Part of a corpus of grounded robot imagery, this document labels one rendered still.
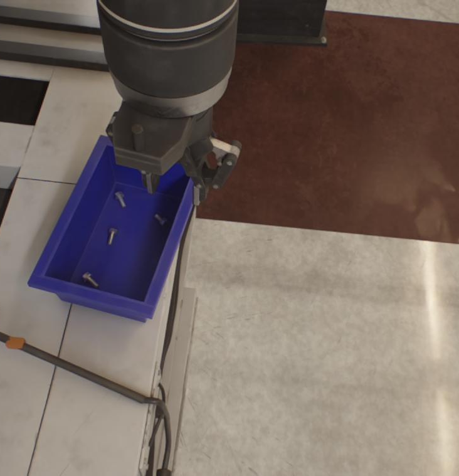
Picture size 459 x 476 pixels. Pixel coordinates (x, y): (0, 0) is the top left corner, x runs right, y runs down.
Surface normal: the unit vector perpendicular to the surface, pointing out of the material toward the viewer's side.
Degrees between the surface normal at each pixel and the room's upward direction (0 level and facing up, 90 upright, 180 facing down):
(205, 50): 90
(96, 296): 0
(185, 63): 90
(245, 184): 0
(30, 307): 0
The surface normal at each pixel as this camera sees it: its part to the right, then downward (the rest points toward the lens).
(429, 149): 0.07, -0.52
